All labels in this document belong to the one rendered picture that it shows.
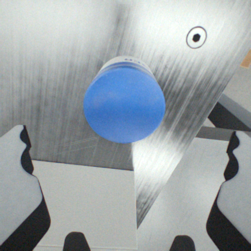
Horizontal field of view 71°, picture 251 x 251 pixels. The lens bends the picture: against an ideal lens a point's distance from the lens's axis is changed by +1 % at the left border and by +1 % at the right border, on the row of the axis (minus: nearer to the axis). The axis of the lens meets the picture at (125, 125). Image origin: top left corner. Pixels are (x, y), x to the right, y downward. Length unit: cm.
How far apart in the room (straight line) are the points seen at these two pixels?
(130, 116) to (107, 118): 2
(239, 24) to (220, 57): 3
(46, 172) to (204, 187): 25
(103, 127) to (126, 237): 12
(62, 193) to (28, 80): 15
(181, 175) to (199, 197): 7
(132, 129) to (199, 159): 16
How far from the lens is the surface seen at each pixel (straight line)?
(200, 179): 32
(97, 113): 15
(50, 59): 23
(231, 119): 47
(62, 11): 22
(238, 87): 127
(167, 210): 37
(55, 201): 25
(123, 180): 27
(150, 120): 15
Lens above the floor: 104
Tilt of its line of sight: 60 degrees down
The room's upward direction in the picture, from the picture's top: 178 degrees counter-clockwise
